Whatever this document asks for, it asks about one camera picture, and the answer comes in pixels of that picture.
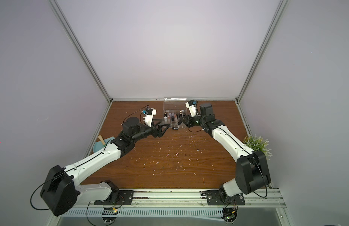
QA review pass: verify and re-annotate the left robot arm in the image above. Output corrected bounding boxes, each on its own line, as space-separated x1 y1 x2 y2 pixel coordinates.
40 117 170 216

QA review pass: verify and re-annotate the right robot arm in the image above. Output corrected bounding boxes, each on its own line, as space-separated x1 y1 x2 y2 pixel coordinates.
179 100 271 198

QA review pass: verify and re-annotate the clear acrylic lipstick organizer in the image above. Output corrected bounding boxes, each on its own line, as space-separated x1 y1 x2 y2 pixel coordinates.
163 98 187 129

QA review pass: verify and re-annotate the teal dustpan tray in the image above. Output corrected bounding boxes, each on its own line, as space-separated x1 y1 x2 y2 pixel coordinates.
93 135 114 153

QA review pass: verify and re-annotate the green artificial plant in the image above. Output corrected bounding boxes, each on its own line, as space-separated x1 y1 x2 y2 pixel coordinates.
244 136 273 159

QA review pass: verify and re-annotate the left controller board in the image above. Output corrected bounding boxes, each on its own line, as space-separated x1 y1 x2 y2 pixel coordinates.
102 208 118 225

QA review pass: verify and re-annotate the controller board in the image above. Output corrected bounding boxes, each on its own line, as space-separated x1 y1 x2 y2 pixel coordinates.
221 208 238 223
102 208 118 225

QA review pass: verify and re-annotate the right controller board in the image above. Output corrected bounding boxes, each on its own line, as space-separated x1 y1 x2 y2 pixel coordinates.
221 208 238 223

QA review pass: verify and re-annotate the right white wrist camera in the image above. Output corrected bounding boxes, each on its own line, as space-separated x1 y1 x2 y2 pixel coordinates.
185 99 198 117

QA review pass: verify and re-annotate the green rake wooden handle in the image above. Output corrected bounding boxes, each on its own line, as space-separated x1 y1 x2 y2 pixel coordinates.
98 135 106 147

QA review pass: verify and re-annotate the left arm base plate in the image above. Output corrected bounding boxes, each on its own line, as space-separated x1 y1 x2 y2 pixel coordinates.
94 190 134 206

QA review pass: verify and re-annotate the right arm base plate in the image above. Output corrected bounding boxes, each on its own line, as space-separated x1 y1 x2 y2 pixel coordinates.
200 189 245 206

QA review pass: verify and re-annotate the aluminium front rail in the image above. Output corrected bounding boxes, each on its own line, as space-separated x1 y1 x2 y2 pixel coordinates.
65 186 286 212

